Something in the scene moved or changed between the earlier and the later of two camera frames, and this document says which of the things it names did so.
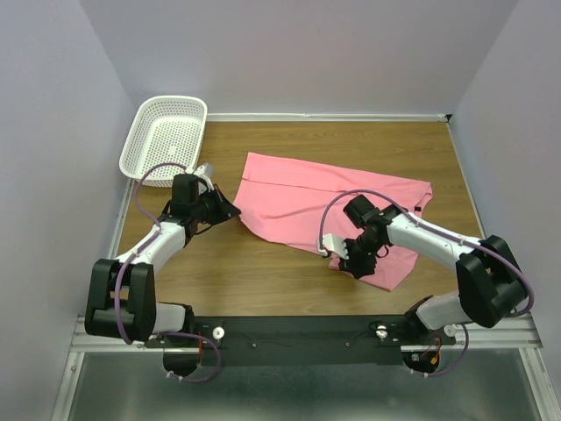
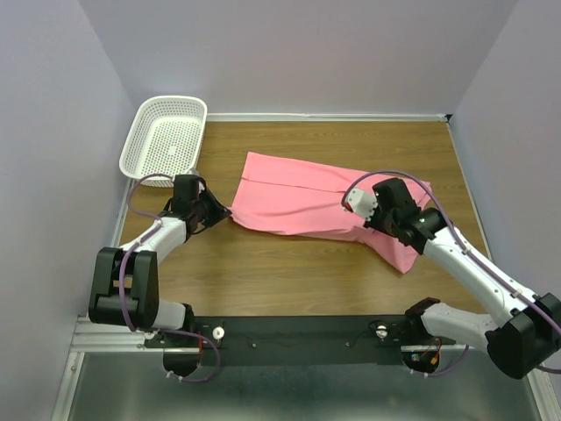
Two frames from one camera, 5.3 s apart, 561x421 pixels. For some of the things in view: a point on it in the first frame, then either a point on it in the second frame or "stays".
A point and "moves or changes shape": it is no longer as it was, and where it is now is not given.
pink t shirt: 307,201 moves or changes shape
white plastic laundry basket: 166,139 stays
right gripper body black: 362,244 → 382,221
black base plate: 306,340 stays
